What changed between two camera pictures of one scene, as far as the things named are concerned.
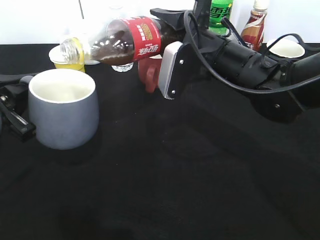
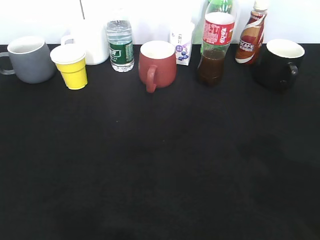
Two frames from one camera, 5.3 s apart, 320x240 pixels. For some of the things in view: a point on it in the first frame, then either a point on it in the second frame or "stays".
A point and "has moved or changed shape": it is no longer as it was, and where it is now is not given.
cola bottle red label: [121, 41] has moved or changed shape
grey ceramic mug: [63, 105] → [32, 61]
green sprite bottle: [219, 9] stays
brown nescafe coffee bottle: [252, 33] stays
